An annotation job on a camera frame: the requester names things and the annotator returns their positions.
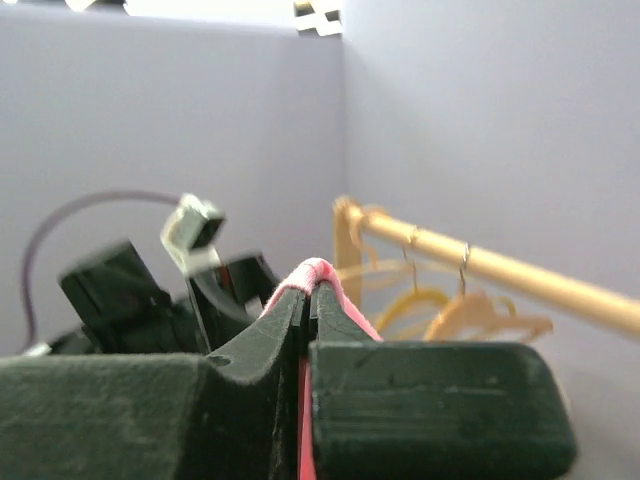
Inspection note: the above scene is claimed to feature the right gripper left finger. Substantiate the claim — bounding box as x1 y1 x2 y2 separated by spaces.
1 290 306 479

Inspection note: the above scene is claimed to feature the yellow wooden hanger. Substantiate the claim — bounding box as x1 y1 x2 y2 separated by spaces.
373 247 449 334

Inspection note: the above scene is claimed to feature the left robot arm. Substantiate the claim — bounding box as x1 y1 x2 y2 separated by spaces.
59 241 279 354

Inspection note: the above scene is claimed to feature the wooden clothes rack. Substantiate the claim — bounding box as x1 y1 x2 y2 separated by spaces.
333 196 639 338

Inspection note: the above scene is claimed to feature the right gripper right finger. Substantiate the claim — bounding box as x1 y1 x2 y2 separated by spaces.
309 283 578 479

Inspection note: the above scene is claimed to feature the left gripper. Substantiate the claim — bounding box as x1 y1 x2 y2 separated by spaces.
189 252 280 350

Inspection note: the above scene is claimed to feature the wooden hanger with pink shirt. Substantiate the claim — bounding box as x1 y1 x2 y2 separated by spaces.
423 243 554 343

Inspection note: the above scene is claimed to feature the light wooden hanger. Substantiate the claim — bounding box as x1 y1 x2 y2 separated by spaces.
333 196 448 306

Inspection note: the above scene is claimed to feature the pink t shirt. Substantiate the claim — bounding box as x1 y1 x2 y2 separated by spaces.
259 258 382 480

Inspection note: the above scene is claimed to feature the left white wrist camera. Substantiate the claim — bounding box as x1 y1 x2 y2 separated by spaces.
160 193 226 278

